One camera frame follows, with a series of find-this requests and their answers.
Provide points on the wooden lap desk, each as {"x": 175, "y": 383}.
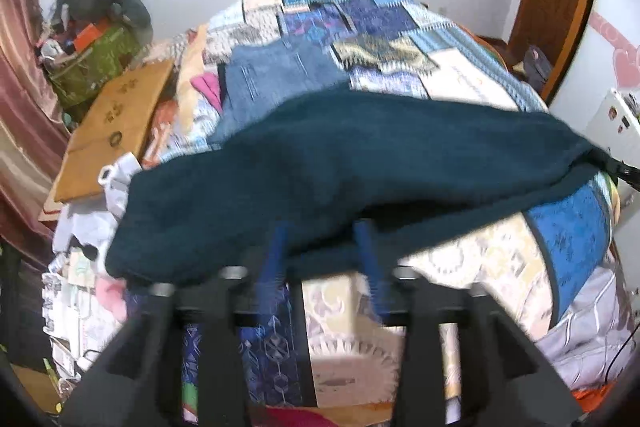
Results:
{"x": 115, "y": 127}

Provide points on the blue patchwork blanket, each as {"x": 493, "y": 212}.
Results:
{"x": 360, "y": 37}

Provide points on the dark teal pants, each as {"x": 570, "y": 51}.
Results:
{"x": 325, "y": 177}

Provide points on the pink cloth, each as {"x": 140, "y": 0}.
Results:
{"x": 207, "y": 92}

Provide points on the green storage bag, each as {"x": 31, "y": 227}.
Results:
{"x": 90, "y": 67}

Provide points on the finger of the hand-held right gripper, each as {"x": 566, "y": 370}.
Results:
{"x": 625, "y": 172}

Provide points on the striped pink curtain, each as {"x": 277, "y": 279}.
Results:
{"x": 20, "y": 107}

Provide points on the pink plush toy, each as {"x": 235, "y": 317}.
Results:
{"x": 112, "y": 299}

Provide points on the white appliance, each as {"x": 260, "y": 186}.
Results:
{"x": 612, "y": 117}

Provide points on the white wardrobe door pink hearts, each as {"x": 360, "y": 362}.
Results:
{"x": 615, "y": 37}

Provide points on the orange box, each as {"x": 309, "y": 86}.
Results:
{"x": 90, "y": 36}

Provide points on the dark backpack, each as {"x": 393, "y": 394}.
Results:
{"x": 539, "y": 67}

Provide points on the white cloth bag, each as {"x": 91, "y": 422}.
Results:
{"x": 120, "y": 182}

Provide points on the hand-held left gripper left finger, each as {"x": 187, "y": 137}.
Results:
{"x": 272, "y": 264}

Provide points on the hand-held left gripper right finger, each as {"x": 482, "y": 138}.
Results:
{"x": 372, "y": 264}

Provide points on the pale grey quilt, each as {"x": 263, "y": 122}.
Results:
{"x": 595, "y": 332}

